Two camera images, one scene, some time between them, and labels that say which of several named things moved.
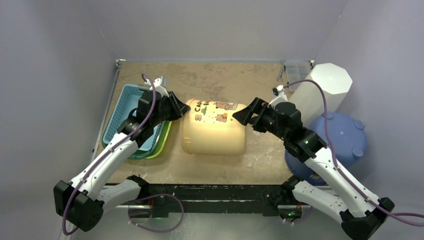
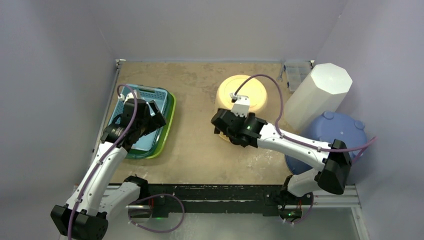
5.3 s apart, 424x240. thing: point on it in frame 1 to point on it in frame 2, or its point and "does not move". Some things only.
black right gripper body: [256, 112] to [220, 120]
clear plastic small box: [297, 70] does not move
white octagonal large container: [335, 83] does not move
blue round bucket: [347, 138] does not move
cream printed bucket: [208, 128] to [253, 88]
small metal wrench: [280, 79] does not move
